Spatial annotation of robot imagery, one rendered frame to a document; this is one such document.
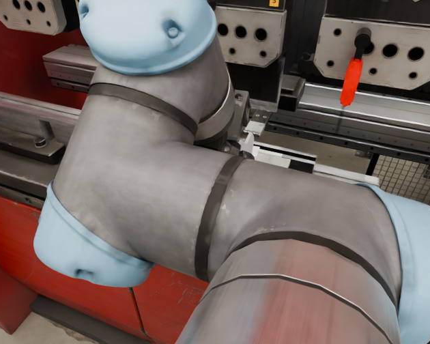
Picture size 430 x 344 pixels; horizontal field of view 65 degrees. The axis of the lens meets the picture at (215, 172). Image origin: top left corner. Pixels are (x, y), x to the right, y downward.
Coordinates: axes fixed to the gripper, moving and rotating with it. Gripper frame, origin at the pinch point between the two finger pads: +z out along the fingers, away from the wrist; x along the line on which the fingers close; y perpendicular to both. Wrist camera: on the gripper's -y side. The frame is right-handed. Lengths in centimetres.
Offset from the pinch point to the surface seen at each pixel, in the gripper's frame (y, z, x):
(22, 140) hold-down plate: 2, 20, 55
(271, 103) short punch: 14.2, 5.3, -4.5
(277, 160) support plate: 5.9, 10.8, -7.2
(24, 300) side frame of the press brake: -54, 80, 84
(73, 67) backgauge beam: 29, 34, 59
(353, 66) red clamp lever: 14.5, -9.2, -15.0
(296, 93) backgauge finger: 25.2, 23.6, -7.8
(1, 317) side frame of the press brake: -59, 71, 85
